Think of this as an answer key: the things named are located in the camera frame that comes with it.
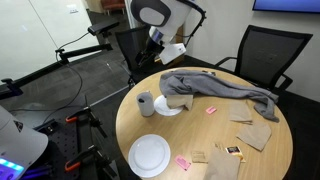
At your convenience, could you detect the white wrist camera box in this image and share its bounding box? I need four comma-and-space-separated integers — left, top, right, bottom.
159, 43, 186, 65

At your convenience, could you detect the orange black clamp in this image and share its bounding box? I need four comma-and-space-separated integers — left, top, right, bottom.
64, 145, 117, 178
65, 107, 107, 138

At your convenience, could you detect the black mesh chair side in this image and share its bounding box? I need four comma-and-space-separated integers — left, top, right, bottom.
229, 25, 313, 90

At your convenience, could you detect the black mesh chair far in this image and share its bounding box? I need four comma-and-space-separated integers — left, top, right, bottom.
115, 26, 156, 88

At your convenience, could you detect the large white plate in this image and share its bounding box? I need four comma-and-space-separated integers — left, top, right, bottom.
128, 134, 171, 178

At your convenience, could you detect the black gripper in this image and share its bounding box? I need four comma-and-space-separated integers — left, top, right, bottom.
135, 39, 164, 67

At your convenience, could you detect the small brown sugar packet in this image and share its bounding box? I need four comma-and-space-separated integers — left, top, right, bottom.
191, 151, 208, 163

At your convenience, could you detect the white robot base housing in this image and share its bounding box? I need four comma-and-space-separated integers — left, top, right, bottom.
0, 106, 48, 180

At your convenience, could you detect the white mug cup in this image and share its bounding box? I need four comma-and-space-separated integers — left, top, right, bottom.
136, 91, 154, 117

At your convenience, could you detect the pink sticky note centre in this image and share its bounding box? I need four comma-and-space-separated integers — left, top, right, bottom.
206, 106, 217, 114

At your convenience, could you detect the wall mounted screen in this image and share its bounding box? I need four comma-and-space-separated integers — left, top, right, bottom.
253, 0, 320, 13

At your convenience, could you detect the grey sweatshirt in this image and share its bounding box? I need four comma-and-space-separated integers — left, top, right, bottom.
159, 69, 279, 122

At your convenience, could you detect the orange black clamp lower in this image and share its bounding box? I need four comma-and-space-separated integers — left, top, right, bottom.
64, 145, 117, 178

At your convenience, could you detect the black camera tripod stand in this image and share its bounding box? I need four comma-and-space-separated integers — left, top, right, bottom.
0, 19, 120, 99

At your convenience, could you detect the brown paper napkin on plate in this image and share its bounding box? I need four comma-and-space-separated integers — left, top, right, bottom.
166, 95, 193, 110

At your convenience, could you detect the brown napkin by sweatshirt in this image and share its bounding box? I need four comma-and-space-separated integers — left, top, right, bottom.
229, 100, 252, 123

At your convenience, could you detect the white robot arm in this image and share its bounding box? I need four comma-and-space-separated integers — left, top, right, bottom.
130, 0, 206, 66

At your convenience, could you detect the small white plate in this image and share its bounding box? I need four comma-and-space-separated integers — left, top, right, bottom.
154, 95, 183, 116

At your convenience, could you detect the brown napkin far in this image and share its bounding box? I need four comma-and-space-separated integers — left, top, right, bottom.
236, 121, 272, 151

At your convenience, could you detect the orange black clamp upper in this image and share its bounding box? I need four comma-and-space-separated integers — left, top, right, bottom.
65, 107, 107, 138

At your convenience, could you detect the yellow black tea packet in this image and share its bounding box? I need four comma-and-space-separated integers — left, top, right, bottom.
226, 146, 246, 163

